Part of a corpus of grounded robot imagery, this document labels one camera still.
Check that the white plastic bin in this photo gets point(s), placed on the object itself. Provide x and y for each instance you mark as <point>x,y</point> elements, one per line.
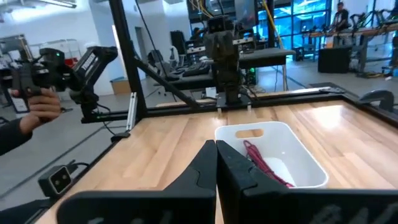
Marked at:
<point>295,146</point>

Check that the silver metal bracket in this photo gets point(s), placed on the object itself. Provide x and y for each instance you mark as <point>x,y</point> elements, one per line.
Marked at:
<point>132,109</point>

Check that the black floor box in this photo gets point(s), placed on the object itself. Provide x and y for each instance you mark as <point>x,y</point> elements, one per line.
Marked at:
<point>334,60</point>

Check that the person's hand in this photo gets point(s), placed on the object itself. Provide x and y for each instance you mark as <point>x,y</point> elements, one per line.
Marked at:
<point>43,107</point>

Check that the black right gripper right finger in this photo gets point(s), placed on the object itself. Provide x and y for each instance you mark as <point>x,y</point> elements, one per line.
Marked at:
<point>280,208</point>

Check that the cardboard box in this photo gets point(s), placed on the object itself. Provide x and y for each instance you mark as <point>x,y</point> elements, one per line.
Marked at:
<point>120,86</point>

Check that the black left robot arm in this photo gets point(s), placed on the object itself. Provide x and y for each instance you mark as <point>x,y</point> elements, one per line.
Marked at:
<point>230,81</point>

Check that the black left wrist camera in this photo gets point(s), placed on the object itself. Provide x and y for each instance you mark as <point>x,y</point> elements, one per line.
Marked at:
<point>220,24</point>

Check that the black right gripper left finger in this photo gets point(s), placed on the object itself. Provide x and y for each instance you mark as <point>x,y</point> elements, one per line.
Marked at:
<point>174,205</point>

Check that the black frame post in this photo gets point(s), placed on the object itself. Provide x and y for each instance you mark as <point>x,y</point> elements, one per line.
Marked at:
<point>127,56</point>

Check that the grey curved mount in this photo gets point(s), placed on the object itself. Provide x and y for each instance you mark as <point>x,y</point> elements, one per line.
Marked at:
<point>377,96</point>

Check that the black table-level camera box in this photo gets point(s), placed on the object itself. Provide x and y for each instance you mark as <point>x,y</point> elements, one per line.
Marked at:
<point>56,181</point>

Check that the person's forearm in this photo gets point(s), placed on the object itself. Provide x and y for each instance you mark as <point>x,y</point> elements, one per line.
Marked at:
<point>12,135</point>

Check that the person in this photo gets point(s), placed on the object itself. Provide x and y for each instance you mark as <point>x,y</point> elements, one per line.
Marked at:
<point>342,17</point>

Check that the grey desk with keyboards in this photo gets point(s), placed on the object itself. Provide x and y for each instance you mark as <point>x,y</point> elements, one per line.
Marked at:
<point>261,56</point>

